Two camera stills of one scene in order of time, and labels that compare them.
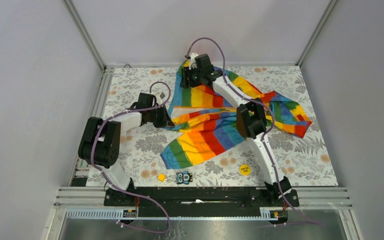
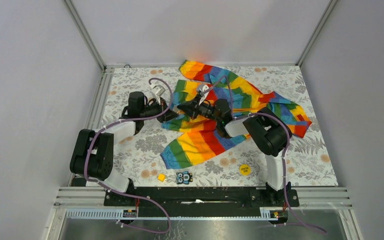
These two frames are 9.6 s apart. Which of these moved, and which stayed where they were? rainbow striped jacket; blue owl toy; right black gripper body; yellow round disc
Moved: right black gripper body
Stayed: yellow round disc; blue owl toy; rainbow striped jacket
